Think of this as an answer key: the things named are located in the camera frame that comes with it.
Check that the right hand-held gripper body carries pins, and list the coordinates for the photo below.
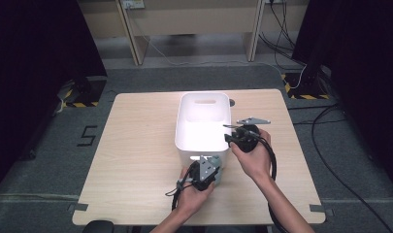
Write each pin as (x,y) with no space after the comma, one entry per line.
(245,140)

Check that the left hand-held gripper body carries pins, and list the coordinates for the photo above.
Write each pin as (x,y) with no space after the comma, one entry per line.
(205,170)

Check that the white plastic bin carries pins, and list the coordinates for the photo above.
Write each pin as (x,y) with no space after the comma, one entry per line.
(200,136)

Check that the person's right hand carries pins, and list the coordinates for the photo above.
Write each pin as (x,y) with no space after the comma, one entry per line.
(254,161)

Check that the person's left hand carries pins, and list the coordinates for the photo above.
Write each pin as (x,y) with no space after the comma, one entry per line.
(192,200)

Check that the dark round table grommet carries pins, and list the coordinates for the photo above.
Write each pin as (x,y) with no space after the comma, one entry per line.
(232,103)

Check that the black stand base striped tape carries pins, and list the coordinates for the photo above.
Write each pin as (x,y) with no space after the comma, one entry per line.
(90,93)
(310,88)

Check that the grey tape piece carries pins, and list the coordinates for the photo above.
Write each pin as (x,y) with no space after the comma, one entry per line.
(79,207)
(317,208)

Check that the black curtain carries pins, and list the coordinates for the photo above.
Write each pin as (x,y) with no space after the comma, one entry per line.
(372,81)
(29,81)

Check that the white power strip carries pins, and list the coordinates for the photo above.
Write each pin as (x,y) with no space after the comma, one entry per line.
(134,4)

